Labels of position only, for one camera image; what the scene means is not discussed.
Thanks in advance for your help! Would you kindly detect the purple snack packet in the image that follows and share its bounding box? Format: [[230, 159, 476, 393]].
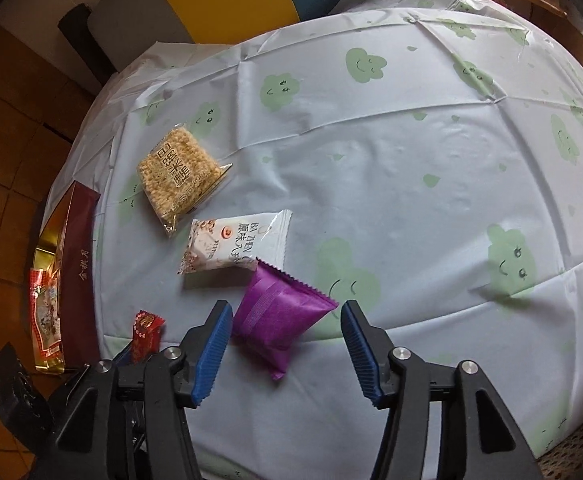
[[232, 260, 338, 380]]

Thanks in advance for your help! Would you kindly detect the white pastry snack packet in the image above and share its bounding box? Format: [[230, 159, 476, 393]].
[[179, 209, 293, 274]]

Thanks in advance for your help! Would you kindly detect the puffed rice cake packet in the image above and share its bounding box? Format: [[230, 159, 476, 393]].
[[136, 126, 232, 235]]

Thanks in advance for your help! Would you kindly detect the small red snack packet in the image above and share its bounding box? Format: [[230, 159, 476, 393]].
[[131, 310, 165, 363]]

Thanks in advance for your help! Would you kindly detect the red dragon candy bag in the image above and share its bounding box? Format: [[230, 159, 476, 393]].
[[29, 269, 66, 375]]

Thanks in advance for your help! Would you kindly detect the gold tin box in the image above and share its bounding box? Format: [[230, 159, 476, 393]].
[[31, 182, 100, 374]]

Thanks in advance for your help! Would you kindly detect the white cloud-print tablecloth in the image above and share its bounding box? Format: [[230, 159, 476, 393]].
[[48, 0, 583, 455]]

